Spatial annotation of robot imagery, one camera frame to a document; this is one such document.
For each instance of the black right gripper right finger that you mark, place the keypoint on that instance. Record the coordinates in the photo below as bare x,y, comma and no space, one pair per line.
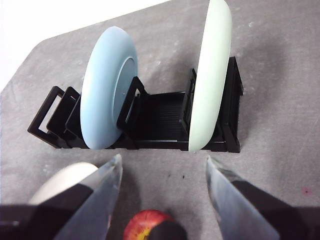
240,212

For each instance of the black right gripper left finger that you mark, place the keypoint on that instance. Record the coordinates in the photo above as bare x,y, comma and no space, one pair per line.
95,207

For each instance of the cream pale yellow plate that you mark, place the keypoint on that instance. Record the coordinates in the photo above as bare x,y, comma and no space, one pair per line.
62,180

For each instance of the red yellow apple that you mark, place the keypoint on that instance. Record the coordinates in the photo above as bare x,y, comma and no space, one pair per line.
138,223

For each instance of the black plate rack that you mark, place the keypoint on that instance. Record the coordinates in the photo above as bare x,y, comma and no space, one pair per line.
162,120

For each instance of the blue plate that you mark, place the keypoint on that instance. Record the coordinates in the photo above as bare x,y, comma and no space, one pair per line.
100,87

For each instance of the green plate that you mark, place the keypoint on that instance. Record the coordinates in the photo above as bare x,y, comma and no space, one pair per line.
212,75

